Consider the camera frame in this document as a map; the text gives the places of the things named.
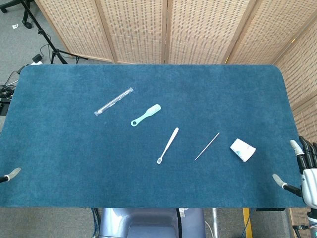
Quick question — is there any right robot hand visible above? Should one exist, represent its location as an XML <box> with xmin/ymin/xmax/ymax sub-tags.
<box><xmin>272</xmin><ymin>135</ymin><xmax>317</xmax><ymax>207</ymax></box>

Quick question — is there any grey robot base body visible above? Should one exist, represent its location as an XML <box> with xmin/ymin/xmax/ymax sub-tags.
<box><xmin>98</xmin><ymin>207</ymin><xmax>206</xmax><ymax>238</ymax></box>

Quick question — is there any thin silver metal needle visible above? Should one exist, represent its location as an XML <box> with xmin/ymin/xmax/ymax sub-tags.
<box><xmin>194</xmin><ymin>132</ymin><xmax>220</xmax><ymax>161</ymax></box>

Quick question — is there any small white paper packet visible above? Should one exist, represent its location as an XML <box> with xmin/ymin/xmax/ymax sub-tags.
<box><xmin>229</xmin><ymin>138</ymin><xmax>256</xmax><ymax>163</ymax></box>

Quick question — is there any white toothbrush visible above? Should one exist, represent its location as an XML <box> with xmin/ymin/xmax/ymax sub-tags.
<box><xmin>157</xmin><ymin>127</ymin><xmax>179</xmax><ymax>165</ymax></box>

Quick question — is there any blue felt table mat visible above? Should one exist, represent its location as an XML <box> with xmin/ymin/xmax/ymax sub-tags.
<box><xmin>0</xmin><ymin>64</ymin><xmax>307</xmax><ymax>209</ymax></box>

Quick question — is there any mint green small brush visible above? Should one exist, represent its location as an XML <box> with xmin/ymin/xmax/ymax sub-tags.
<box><xmin>130</xmin><ymin>104</ymin><xmax>162</xmax><ymax>127</ymax></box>

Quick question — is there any woven bamboo folding screen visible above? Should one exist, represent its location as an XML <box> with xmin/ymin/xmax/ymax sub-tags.
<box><xmin>34</xmin><ymin>0</ymin><xmax>317</xmax><ymax>238</ymax></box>

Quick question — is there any clear wrapped plastic straw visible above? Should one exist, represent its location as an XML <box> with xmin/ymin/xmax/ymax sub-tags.
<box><xmin>93</xmin><ymin>87</ymin><xmax>135</xmax><ymax>117</ymax></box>

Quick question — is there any black tripod stand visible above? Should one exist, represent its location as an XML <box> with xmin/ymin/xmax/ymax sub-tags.
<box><xmin>18</xmin><ymin>0</ymin><xmax>88</xmax><ymax>65</ymax></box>

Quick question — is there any black office chair base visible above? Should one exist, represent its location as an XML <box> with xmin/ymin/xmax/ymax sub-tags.
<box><xmin>0</xmin><ymin>0</ymin><xmax>34</xmax><ymax>28</ymax></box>

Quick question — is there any yellow strap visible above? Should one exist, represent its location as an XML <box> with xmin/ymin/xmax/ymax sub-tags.
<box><xmin>242</xmin><ymin>207</ymin><xmax>253</xmax><ymax>238</ymax></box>

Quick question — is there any black cable bundle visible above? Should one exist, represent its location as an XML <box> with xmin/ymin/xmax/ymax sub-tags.
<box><xmin>0</xmin><ymin>70</ymin><xmax>19</xmax><ymax>117</ymax></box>

